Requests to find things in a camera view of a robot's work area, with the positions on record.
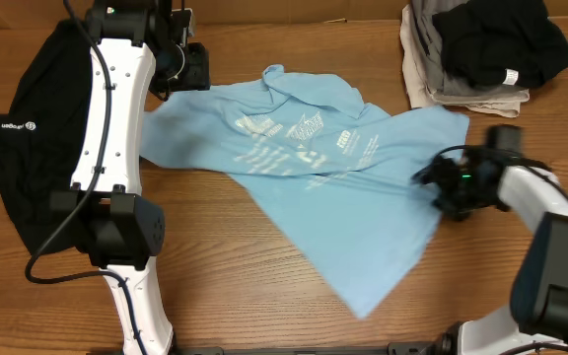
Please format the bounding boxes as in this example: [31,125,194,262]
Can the light blue printed t-shirt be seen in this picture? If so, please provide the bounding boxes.
[140,65,469,319]

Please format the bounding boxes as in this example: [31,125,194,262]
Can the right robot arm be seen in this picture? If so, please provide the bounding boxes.
[388,124,568,355]

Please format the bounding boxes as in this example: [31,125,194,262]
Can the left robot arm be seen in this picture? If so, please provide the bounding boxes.
[50,1,210,354]

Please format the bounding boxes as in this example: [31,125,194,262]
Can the beige folded garment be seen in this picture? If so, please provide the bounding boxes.
[399,5,530,118]

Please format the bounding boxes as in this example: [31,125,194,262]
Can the black folded garment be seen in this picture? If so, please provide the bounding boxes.
[432,0,568,89]

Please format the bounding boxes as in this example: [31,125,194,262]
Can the grey folded garment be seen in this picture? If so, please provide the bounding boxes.
[409,0,530,103]

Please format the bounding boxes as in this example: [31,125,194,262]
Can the black t-shirt on left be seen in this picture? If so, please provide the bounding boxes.
[0,20,92,253]

